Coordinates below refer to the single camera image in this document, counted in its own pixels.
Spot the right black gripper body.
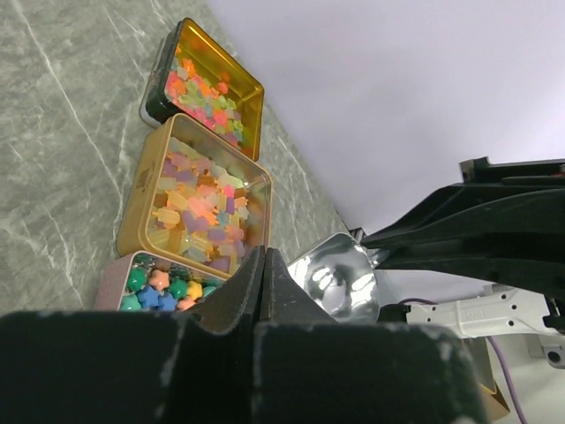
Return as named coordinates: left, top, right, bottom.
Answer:
left=459, top=156, right=564, bottom=188

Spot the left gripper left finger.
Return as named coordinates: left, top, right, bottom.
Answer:
left=1, top=247, right=265, bottom=423

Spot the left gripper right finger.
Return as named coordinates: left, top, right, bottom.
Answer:
left=251, top=248, right=488, bottom=423

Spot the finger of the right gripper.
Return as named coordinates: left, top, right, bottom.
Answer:
left=378, top=248, right=564, bottom=294
left=361, top=184, right=564, bottom=249

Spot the silver metal scoop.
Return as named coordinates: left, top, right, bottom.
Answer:
left=288, top=232, right=380, bottom=324

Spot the pink tin of star candies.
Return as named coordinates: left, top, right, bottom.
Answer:
left=94, top=251, right=224, bottom=312

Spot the gold tin of pastel candies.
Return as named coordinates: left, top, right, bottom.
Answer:
left=117, top=114, right=273, bottom=278

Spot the gold tin of neon candies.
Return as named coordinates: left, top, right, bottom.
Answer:
left=139, top=18, right=265, bottom=161

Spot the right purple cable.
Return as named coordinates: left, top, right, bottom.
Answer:
left=399, top=298, right=529, bottom=424

